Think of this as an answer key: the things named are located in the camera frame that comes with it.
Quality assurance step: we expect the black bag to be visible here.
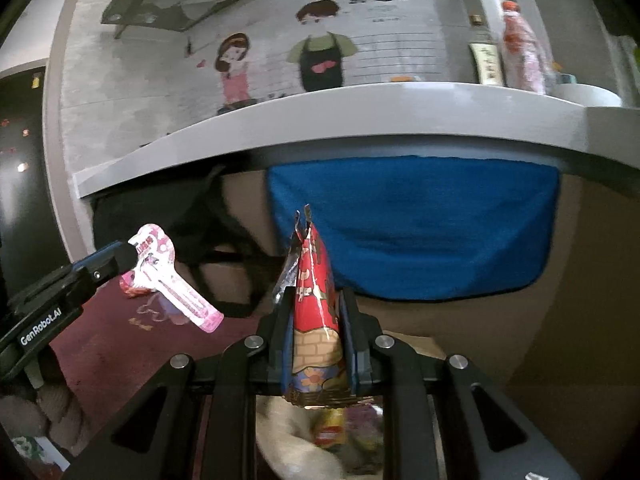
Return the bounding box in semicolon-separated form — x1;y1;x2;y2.
92;162;281;318

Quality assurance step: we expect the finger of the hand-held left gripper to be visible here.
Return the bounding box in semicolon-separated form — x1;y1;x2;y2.
69;240;139;295

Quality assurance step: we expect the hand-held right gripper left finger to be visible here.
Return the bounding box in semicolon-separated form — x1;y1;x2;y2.
60;287;296;480

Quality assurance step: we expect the dark door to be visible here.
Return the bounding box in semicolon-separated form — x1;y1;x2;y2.
0;67;76;286

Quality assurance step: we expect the beige bag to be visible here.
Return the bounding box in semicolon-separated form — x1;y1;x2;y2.
255;395;386;480

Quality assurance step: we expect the person's left hand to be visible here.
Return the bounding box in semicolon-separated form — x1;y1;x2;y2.
0;382;93;457

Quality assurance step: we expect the pink wrapper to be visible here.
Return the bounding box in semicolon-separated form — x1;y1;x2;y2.
119;275;151;301

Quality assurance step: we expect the floral wrapped bottle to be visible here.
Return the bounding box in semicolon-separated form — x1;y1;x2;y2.
501;1;548;95

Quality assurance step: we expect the yellow red snack packet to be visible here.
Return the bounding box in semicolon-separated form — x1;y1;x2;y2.
312;407;348;448

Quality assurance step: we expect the pink toothbrush blister pack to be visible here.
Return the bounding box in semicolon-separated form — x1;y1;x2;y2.
120;223;224;332

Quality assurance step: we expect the white counter ledge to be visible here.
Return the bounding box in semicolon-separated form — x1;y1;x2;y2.
74;81;640;198

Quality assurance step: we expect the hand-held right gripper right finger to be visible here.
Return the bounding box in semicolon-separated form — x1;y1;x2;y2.
340;287;583;480

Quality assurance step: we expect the glass range hood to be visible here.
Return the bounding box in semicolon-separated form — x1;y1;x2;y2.
101;0;321;41

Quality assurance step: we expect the cartoon wall poster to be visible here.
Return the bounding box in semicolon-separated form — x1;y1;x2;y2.
185;0;416;116

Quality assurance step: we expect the white printed box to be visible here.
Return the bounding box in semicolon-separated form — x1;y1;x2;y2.
10;435;71;473

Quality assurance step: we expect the white bowl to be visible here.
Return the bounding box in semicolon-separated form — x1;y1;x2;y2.
550;82;623;108

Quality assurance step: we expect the blue cloth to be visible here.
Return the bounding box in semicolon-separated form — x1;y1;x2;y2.
266;154;560;302

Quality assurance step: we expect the cream labelled bottle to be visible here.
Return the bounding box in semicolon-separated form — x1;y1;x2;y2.
468;14;502;86

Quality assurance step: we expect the dark red mat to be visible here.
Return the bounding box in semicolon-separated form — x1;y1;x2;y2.
50;280;281;461

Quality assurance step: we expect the pink ribbon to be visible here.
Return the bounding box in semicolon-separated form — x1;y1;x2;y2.
129;300;168;331

